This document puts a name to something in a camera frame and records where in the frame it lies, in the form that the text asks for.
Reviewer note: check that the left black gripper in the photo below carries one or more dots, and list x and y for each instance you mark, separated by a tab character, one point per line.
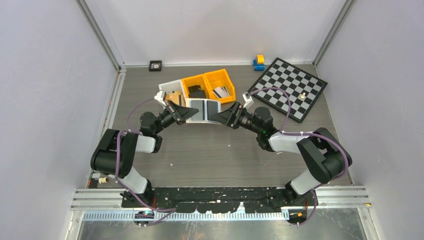
183	113

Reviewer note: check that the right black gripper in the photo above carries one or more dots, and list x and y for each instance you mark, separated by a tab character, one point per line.
231	116

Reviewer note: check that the beige leather card holder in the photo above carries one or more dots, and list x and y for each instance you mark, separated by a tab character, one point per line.
206	109

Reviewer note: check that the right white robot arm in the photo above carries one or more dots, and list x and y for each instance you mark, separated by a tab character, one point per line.
323	155

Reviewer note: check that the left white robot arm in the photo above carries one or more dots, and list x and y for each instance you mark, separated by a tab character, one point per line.
115	153

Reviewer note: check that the gold cards in white bin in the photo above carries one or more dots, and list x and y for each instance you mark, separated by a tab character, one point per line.
176	97

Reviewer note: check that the black cards in orange bin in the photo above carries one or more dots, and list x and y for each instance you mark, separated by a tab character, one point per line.
196	92

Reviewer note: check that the white striped card in bin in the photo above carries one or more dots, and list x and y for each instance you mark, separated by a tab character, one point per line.
221	92

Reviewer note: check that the white plastic bin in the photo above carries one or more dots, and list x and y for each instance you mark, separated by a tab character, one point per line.
175	85

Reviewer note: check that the middle orange plastic bin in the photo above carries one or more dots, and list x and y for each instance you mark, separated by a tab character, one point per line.
196	80

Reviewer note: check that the orange plastic bin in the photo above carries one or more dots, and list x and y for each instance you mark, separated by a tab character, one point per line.
220	78
196	80

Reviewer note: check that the right orange plastic bin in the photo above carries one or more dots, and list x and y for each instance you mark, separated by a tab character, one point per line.
220	78

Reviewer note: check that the small black square box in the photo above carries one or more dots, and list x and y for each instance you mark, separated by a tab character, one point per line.
155	65

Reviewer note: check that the blue yellow toy car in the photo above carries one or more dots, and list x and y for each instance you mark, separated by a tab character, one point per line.
258	63

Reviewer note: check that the black white chessboard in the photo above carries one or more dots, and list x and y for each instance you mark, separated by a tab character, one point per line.
281	86

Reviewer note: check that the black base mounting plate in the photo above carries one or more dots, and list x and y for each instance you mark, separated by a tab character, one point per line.
217	200

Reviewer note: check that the small beige chess piece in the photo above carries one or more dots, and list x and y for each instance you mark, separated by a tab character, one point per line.
103	180

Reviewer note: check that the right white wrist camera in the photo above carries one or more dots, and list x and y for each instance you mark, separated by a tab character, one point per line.
248	100

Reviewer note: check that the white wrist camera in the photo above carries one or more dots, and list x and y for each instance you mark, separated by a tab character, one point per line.
248	100
160	98

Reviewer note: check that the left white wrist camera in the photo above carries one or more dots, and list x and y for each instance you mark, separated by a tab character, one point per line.
160	98

